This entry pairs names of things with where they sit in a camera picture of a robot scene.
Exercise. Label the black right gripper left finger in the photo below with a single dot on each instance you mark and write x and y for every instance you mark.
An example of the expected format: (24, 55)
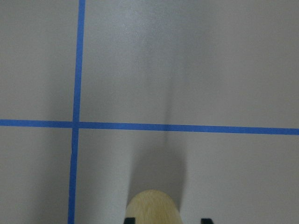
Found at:
(129, 220)

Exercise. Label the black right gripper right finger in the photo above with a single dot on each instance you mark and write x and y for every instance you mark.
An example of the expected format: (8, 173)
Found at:
(206, 221)

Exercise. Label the pink wooden chopstick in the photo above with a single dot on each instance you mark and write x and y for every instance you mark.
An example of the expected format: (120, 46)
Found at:
(153, 207)

